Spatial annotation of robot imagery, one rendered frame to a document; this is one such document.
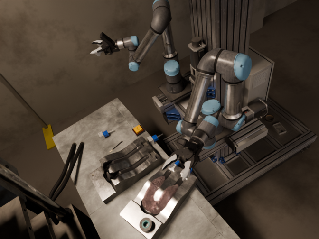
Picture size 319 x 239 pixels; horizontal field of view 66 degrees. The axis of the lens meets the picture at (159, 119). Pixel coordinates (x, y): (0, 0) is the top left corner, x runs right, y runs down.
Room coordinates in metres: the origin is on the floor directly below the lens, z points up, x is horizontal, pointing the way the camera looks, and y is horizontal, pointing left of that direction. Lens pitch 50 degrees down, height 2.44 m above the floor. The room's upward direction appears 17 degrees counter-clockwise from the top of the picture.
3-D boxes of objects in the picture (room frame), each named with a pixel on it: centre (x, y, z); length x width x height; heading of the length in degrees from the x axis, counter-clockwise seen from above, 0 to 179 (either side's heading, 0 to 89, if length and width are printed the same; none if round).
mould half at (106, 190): (0.99, 0.36, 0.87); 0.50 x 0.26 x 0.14; 111
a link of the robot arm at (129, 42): (1.64, 0.03, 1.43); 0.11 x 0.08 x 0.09; 79
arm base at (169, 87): (1.46, -0.20, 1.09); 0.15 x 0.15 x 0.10
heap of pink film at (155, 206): (0.70, 0.15, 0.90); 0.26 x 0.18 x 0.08; 128
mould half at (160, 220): (0.69, 0.15, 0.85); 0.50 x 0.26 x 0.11; 128
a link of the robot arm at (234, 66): (0.87, -0.42, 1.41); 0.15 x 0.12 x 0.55; 40
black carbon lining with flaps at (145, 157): (0.99, 0.34, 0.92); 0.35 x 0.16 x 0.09; 111
